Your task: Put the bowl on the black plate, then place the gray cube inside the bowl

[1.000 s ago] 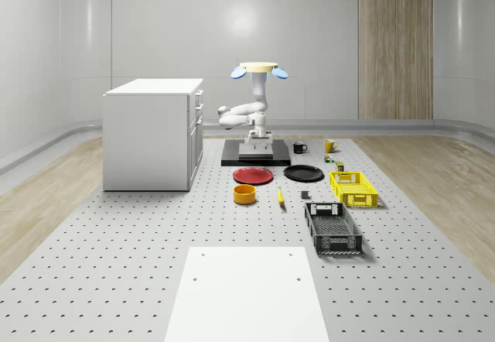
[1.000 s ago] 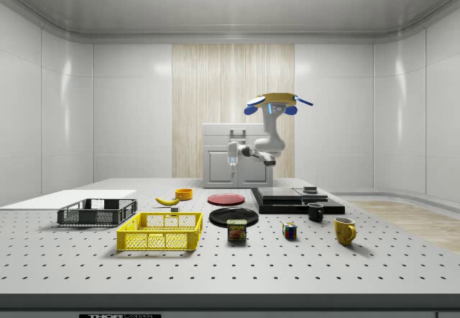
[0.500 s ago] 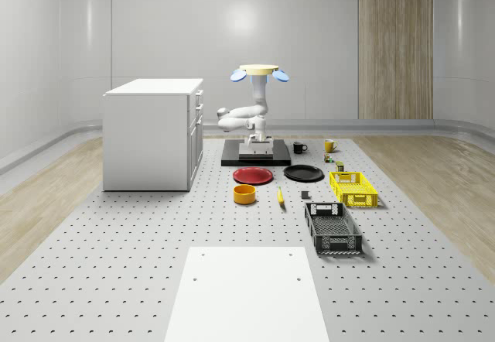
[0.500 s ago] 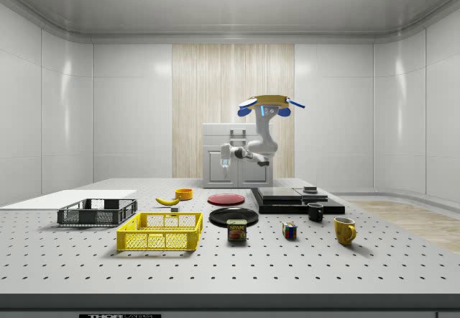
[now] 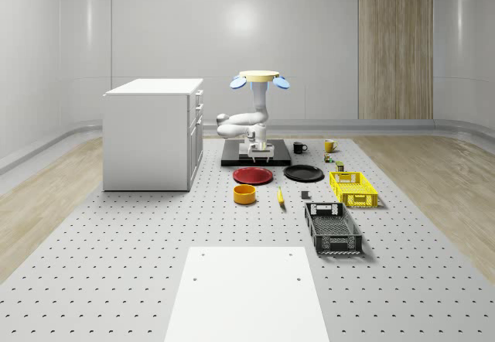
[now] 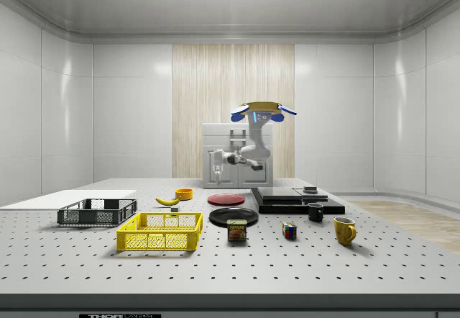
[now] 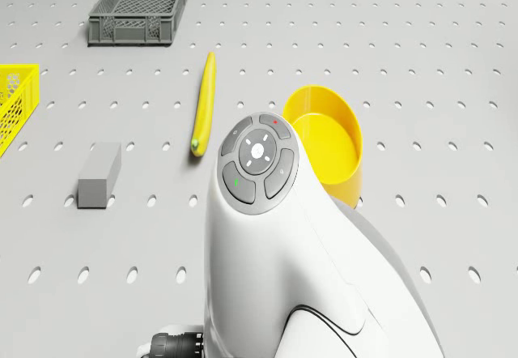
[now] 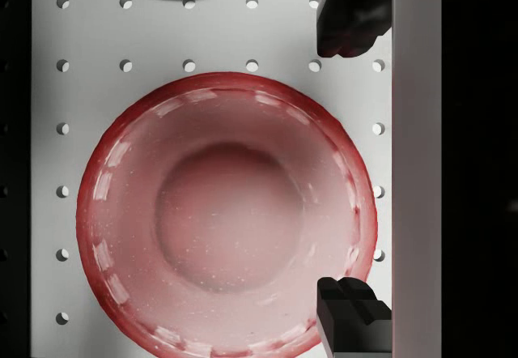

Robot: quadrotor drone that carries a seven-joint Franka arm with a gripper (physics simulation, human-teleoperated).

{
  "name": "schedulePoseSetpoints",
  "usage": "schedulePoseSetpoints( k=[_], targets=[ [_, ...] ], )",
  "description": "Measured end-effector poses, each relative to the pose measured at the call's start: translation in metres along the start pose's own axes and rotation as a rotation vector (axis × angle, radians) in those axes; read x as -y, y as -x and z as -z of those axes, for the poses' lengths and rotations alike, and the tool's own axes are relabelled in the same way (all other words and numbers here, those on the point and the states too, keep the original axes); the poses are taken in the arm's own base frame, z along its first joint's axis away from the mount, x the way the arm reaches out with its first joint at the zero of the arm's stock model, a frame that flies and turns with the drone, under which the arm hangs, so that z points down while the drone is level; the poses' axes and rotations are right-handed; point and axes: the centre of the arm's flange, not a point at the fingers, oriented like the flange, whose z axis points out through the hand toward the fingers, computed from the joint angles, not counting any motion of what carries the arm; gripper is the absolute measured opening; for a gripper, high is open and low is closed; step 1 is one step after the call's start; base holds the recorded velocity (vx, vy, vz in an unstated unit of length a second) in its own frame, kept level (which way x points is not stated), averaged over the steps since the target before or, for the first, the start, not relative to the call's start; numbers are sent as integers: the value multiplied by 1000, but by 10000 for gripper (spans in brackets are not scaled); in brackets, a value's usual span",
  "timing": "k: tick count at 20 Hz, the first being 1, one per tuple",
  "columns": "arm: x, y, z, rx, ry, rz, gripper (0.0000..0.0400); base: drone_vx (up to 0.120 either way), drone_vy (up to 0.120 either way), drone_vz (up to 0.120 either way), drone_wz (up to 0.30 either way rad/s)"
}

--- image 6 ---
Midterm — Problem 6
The drone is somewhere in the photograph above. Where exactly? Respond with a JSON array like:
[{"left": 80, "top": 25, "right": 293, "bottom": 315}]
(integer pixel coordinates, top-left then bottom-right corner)
[{"left": 230, "top": 101, "right": 298, "bottom": 123}]

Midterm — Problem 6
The yellow mug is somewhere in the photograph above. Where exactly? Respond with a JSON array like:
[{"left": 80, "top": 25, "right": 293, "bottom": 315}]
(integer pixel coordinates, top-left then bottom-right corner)
[{"left": 333, "top": 217, "right": 357, "bottom": 246}]

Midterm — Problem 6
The flat-sided can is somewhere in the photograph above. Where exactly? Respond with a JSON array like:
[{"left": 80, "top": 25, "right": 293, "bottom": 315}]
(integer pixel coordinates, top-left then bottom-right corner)
[{"left": 226, "top": 219, "right": 248, "bottom": 242}]

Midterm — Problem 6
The black mug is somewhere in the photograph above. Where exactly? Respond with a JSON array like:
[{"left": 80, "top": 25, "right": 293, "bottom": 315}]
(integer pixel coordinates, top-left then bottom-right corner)
[{"left": 307, "top": 202, "right": 325, "bottom": 222}]

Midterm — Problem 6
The yellow basket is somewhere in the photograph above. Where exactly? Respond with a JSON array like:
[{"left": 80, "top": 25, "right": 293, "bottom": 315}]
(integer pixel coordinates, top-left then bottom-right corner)
[{"left": 116, "top": 212, "right": 204, "bottom": 253}]

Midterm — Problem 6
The dark grey basket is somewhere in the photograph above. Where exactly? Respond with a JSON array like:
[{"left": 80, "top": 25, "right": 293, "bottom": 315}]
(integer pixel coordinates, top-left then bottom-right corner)
[{"left": 57, "top": 198, "right": 139, "bottom": 228}]

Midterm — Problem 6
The white cabinet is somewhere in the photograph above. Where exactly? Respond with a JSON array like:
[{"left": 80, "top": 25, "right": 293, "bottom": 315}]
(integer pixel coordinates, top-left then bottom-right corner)
[{"left": 202, "top": 122, "right": 274, "bottom": 188}]

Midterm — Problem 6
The red plate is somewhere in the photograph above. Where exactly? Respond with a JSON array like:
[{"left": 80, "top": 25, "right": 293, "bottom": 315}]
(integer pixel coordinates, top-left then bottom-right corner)
[{"left": 207, "top": 193, "right": 244, "bottom": 206}]

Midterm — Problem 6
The black plate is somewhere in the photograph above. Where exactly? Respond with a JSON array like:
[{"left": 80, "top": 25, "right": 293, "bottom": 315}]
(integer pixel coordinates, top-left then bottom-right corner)
[{"left": 208, "top": 206, "right": 259, "bottom": 227}]

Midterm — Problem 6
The white board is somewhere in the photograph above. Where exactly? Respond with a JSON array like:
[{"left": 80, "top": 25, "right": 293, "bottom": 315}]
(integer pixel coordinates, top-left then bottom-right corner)
[{"left": 0, "top": 189, "right": 138, "bottom": 210}]

